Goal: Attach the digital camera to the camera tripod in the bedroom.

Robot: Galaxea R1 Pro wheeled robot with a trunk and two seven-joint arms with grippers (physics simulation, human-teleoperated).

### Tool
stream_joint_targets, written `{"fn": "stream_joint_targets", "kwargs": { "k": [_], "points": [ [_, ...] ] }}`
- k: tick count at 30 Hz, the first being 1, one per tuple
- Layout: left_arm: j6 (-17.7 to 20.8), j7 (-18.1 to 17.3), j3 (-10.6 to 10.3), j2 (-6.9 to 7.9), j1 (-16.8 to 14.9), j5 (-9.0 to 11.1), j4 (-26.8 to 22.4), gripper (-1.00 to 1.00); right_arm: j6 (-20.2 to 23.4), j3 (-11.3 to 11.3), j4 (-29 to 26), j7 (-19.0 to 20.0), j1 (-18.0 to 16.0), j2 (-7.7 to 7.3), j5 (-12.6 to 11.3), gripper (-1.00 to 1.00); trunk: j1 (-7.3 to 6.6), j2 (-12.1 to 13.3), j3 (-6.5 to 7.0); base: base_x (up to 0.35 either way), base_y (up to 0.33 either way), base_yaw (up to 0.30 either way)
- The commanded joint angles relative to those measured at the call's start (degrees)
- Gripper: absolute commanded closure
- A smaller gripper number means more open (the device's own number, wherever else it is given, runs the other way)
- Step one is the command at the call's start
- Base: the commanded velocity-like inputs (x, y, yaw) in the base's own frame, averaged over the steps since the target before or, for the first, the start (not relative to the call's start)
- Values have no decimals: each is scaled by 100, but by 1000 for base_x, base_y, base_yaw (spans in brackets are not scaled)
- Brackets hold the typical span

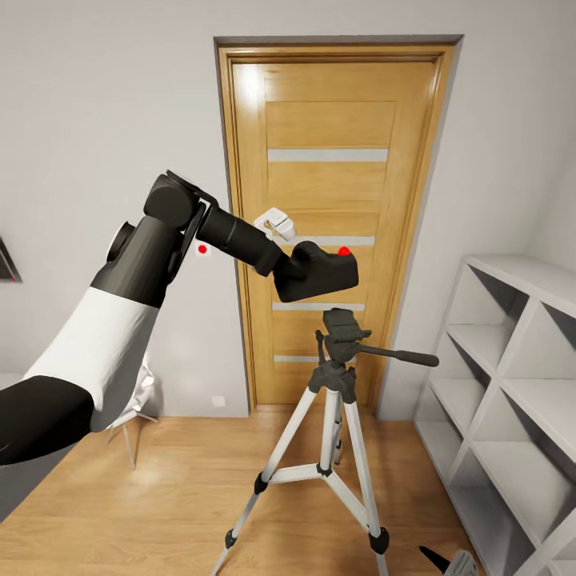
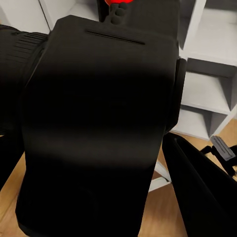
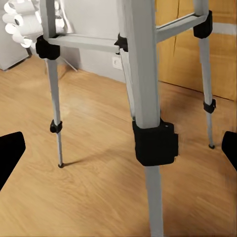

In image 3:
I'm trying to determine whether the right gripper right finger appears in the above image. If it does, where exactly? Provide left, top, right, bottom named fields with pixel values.
left=221, top=131, right=237, bottom=170

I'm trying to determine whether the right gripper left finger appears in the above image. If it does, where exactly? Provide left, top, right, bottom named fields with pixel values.
left=0, top=131, right=26, bottom=191

